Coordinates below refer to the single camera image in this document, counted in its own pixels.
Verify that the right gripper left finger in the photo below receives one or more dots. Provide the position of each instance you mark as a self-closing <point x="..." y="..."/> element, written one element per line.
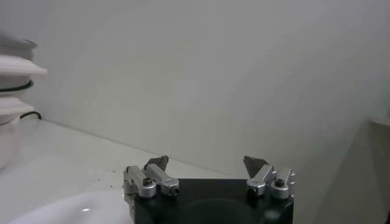
<point x="158" y="175"/>

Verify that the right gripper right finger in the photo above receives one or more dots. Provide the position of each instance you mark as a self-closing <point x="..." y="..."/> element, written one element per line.
<point x="265" y="175"/>

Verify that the large white plate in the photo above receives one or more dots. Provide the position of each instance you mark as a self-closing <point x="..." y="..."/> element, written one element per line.
<point x="76" y="210"/>

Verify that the white electric cooker pot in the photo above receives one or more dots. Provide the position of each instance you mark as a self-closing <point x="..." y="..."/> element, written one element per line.
<point x="12" y="68"/>

